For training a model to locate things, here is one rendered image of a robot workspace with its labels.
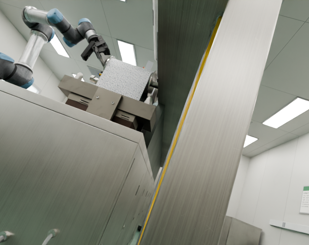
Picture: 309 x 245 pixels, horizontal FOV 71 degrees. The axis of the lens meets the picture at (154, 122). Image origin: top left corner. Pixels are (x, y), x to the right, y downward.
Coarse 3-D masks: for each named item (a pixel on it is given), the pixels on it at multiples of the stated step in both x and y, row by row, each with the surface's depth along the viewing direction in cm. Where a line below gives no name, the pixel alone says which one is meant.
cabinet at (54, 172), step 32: (0, 96) 79; (0, 128) 75; (32, 128) 75; (64, 128) 74; (96, 128) 74; (0, 160) 71; (32, 160) 71; (64, 160) 71; (96, 160) 71; (128, 160) 70; (0, 192) 68; (32, 192) 68; (64, 192) 67; (96, 192) 67; (128, 192) 88; (0, 224) 65; (32, 224) 65; (64, 224) 64; (96, 224) 64; (128, 224) 139
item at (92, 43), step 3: (90, 42) 124; (93, 42) 124; (90, 45) 124; (93, 45) 125; (87, 48) 123; (90, 48) 123; (84, 51) 122; (87, 51) 122; (90, 51) 125; (81, 54) 122; (84, 54) 122; (87, 54) 124; (90, 54) 126; (84, 57) 122; (87, 57) 124; (84, 60) 125
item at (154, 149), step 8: (160, 104) 107; (160, 112) 105; (160, 120) 111; (160, 128) 125; (144, 136) 102; (152, 136) 102; (160, 136) 143; (152, 144) 113; (160, 144) 169; (152, 152) 128; (160, 152) 203; (152, 160) 148; (160, 160) 258; (152, 168) 173
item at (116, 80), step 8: (104, 72) 111; (112, 72) 111; (120, 72) 111; (128, 72) 111; (104, 80) 110; (112, 80) 110; (120, 80) 110; (128, 80) 110; (136, 80) 109; (144, 80) 109; (112, 88) 108; (120, 88) 108; (128, 88) 108; (136, 88) 108; (144, 88) 108; (128, 96) 107; (136, 96) 106
